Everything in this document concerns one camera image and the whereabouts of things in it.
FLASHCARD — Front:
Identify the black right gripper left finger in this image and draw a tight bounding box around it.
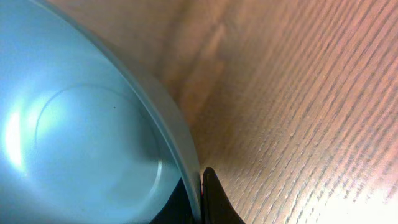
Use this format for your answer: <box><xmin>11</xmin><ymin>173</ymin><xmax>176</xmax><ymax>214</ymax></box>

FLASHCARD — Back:
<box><xmin>150</xmin><ymin>179</ymin><xmax>194</xmax><ymax>224</ymax></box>

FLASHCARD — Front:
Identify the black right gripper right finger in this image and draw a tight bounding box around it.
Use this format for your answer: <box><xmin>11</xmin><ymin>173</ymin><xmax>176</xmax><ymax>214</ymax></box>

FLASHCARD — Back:
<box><xmin>202</xmin><ymin>167</ymin><xmax>244</xmax><ymax>224</ymax></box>

